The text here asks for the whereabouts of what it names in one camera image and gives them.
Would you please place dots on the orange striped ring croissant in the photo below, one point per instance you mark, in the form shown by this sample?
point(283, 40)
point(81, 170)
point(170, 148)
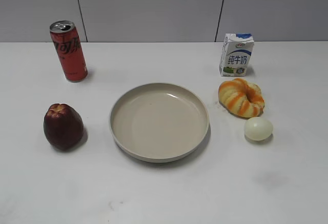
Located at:
point(241, 98)

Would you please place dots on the white blue milk carton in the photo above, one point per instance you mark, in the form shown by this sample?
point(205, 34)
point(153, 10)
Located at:
point(236, 53)

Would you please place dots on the red cola can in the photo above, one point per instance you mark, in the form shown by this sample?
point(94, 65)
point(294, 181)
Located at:
point(67, 45)

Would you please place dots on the beige round plate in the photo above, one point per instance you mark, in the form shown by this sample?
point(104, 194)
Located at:
point(159, 122)

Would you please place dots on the white peeled egg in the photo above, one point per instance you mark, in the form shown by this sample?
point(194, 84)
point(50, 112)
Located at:
point(258, 128)

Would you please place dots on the dark red wax apple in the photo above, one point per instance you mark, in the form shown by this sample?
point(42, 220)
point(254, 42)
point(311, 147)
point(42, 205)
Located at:
point(63, 126)

